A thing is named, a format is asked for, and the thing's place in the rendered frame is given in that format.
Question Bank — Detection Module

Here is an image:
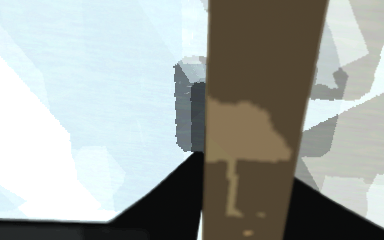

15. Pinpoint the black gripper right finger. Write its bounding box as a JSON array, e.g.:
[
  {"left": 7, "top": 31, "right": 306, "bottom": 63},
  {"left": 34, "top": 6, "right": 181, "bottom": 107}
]
[{"left": 283, "top": 177, "right": 384, "bottom": 240}]

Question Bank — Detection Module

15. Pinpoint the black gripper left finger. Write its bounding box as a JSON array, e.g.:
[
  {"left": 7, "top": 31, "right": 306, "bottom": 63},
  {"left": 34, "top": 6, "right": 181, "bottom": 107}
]
[{"left": 0, "top": 151, "right": 204, "bottom": 240}]

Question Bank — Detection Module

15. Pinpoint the brown wooden rail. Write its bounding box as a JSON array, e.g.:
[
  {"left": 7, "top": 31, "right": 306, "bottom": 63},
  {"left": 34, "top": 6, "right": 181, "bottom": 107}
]
[{"left": 201, "top": 0, "right": 330, "bottom": 240}]

